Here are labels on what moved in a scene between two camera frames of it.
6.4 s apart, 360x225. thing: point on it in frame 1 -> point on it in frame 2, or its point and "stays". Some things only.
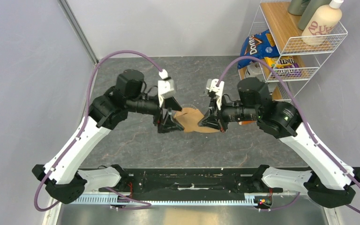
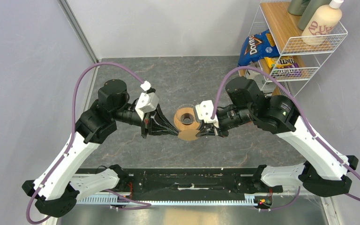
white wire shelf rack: [274, 42] stays
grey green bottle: [311, 8] stays
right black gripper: [213, 118] -> [206, 129]
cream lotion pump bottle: [320, 22] stays
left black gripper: [168, 123] -> [156, 123]
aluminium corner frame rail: [84, 40] stays
